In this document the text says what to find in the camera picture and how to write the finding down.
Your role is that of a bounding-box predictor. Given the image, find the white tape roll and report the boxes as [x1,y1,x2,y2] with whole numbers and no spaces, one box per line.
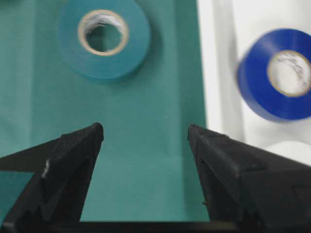
[264,141,311,166]

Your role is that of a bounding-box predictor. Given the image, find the white plastic case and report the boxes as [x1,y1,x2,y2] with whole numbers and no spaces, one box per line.
[196,0,311,168]

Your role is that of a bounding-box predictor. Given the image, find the blue tape roll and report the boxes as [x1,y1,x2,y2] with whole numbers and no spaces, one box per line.
[238,29,311,122]

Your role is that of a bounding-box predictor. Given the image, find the green table cloth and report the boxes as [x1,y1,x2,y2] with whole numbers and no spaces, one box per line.
[0,0,208,221]

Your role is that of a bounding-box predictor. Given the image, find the teal tape roll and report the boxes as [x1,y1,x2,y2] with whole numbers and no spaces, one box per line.
[57,0,151,82]

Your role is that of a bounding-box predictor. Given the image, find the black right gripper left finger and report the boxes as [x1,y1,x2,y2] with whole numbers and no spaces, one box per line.
[0,122,104,233]

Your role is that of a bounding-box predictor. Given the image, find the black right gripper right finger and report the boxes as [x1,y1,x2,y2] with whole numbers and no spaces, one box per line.
[188,124,311,233]

